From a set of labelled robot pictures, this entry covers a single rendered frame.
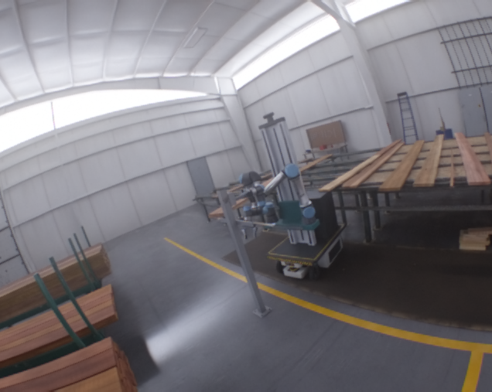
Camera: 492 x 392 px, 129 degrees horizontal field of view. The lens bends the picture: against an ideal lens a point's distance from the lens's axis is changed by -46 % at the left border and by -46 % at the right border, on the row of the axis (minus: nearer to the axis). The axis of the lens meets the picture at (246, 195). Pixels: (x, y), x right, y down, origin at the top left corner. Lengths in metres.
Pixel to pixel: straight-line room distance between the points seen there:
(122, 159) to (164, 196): 2.56
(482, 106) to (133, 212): 13.34
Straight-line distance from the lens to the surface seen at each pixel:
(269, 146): 2.43
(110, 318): 2.43
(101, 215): 9.87
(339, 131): 9.21
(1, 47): 8.70
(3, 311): 4.75
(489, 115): 8.03
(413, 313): 2.06
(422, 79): 8.52
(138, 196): 9.96
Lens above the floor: 1.51
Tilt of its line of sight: 10 degrees down
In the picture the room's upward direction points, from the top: 17 degrees counter-clockwise
